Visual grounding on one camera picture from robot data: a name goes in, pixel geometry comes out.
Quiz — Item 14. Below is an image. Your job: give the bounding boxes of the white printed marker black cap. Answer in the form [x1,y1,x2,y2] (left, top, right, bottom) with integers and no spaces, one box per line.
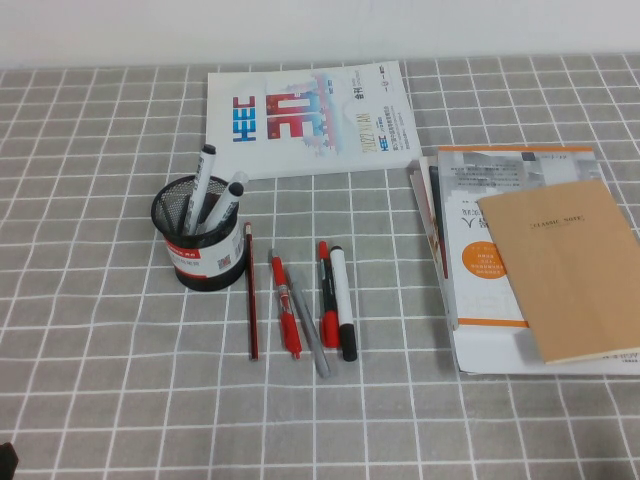
[180,143,218,236]

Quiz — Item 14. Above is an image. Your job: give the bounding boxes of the red gel pen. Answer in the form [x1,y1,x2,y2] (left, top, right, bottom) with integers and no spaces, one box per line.
[268,248,304,361]

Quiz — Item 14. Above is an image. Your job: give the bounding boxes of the grey pen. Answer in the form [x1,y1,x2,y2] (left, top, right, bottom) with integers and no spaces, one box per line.
[283,269,333,379]

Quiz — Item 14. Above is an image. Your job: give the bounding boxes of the black mesh pen holder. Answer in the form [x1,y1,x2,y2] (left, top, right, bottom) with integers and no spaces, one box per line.
[150,174,249,293]

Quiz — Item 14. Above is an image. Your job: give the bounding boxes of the black marker red cap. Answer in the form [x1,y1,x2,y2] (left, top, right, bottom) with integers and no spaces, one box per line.
[317,240,342,350]

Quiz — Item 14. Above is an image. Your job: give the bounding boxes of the red pencil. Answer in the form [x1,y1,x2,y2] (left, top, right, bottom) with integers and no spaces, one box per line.
[243,221,261,362]

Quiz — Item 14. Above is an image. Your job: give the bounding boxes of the white HEEC book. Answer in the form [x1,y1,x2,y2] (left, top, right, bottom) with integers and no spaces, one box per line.
[203,59,421,181]

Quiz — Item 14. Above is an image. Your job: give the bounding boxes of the thin white booklet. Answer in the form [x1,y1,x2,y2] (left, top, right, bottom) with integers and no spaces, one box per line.
[408,158,432,211]

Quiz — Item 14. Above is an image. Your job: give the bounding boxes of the magazine with orange picture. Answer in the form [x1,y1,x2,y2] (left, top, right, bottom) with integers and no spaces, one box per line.
[418,155,451,296]

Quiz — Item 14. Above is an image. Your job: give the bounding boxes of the white brochure orange stripes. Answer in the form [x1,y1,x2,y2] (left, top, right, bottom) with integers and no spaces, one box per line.
[436,144,603,331]

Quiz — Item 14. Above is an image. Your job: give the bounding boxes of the large white book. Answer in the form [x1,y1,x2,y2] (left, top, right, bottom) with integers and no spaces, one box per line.
[448,319,640,377]

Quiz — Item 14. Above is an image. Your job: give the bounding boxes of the brown classic note notebook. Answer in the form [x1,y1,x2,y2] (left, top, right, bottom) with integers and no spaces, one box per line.
[476,178,640,366]

